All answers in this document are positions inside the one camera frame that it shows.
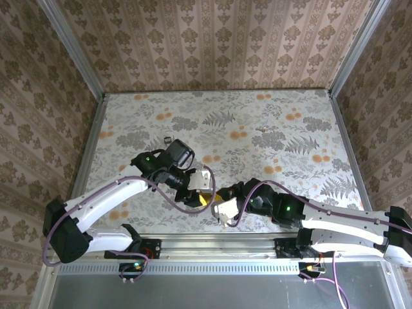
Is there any right controller board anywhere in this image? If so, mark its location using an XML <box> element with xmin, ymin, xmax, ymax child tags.
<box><xmin>298</xmin><ymin>261</ymin><xmax>326</xmax><ymax>280</ymax></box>

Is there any controller board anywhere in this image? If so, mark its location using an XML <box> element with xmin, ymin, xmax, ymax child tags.
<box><xmin>118</xmin><ymin>261</ymin><xmax>145</xmax><ymax>280</ymax></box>
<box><xmin>298</xmin><ymin>261</ymin><xmax>326</xmax><ymax>280</ymax></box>

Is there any grey metal plate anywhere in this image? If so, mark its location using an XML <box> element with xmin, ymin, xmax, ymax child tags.
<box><xmin>30</xmin><ymin>261</ymin><xmax>406</xmax><ymax>309</ymax></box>

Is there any left controller board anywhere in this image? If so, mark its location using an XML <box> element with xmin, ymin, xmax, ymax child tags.
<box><xmin>118</xmin><ymin>261</ymin><xmax>145</xmax><ymax>280</ymax></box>

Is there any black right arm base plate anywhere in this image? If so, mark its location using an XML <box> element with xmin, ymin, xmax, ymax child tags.
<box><xmin>274</xmin><ymin>237</ymin><xmax>323</xmax><ymax>259</ymax></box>

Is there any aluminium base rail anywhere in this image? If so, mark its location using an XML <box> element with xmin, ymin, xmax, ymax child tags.
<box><xmin>44</xmin><ymin>232</ymin><xmax>334</xmax><ymax>261</ymax></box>

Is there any grey slotted cable duct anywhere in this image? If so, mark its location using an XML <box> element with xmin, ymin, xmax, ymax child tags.
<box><xmin>53</xmin><ymin>261</ymin><xmax>302</xmax><ymax>275</ymax></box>

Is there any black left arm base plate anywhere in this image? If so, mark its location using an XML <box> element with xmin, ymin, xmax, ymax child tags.
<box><xmin>104</xmin><ymin>238</ymin><xmax>162</xmax><ymax>260</ymax></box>

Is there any aluminium table side rail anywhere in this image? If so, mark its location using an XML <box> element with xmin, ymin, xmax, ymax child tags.
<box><xmin>61</xmin><ymin>95</ymin><xmax>109</xmax><ymax>238</ymax></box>
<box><xmin>328</xmin><ymin>91</ymin><xmax>379</xmax><ymax>234</ymax></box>

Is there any thin aluminium table rail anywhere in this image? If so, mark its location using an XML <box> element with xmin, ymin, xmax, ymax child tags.
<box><xmin>103</xmin><ymin>89</ymin><xmax>332</xmax><ymax>95</ymax></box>

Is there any aluminium frame post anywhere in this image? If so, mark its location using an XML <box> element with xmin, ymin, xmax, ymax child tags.
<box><xmin>328</xmin><ymin>0</ymin><xmax>389</xmax><ymax>96</ymax></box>
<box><xmin>36</xmin><ymin>0</ymin><xmax>107</xmax><ymax>99</ymax></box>

